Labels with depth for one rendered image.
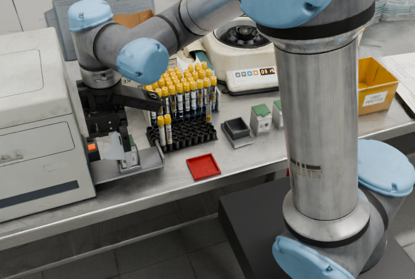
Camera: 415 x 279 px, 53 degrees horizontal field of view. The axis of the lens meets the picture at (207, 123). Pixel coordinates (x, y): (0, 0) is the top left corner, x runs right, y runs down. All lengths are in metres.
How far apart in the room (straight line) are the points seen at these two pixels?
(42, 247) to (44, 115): 0.96
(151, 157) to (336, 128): 0.62
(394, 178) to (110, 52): 0.48
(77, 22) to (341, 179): 0.48
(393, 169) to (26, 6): 1.12
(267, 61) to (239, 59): 0.09
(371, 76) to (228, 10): 0.76
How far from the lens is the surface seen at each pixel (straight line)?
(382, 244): 0.83
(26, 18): 1.43
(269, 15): 0.38
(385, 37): 1.65
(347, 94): 0.46
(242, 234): 0.83
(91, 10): 0.75
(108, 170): 1.00
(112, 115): 0.85
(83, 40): 0.75
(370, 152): 0.70
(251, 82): 1.24
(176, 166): 1.03
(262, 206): 0.87
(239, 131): 1.07
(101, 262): 1.94
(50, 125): 0.84
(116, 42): 0.70
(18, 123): 0.83
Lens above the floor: 1.64
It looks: 42 degrees down
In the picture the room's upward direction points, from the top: straight up
